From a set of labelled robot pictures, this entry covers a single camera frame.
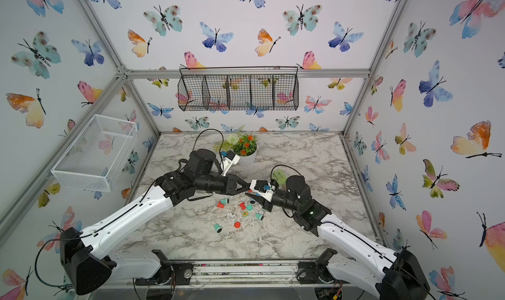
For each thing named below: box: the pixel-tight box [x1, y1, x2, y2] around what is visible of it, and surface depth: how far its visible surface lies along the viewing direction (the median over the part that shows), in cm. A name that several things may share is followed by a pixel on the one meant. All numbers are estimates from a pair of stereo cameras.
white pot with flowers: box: [213, 133, 260, 167], surface depth 98 cm
